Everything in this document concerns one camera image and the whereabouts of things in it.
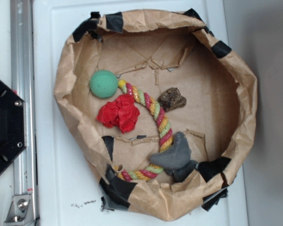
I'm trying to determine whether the dark brown rock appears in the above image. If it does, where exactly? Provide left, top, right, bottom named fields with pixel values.
left=158, top=88, right=187, bottom=112

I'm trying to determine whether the brown paper bag bin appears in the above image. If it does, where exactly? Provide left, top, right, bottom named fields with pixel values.
left=54, top=9, right=258, bottom=221

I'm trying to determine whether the crumpled red paper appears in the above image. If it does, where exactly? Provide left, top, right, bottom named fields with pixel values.
left=96, top=94, right=140, bottom=134

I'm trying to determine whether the green foam ball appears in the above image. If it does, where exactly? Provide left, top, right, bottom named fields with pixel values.
left=89, top=70, right=118, bottom=99

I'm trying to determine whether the grey plush toy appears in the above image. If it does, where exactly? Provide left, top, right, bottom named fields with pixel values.
left=150, top=132, right=198, bottom=182

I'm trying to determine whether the white tray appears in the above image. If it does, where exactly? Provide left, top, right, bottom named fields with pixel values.
left=33, top=0, right=248, bottom=226

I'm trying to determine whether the multicolour rope toy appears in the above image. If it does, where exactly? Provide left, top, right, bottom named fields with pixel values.
left=117, top=79, right=174, bottom=181

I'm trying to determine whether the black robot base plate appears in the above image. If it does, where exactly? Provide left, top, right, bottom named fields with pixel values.
left=0, top=80, right=26, bottom=175

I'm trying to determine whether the aluminium rail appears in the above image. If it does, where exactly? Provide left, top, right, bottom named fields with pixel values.
left=10, top=0, right=40, bottom=226

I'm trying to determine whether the metal corner bracket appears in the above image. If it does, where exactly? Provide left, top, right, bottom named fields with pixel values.
left=4, top=194, right=33, bottom=226

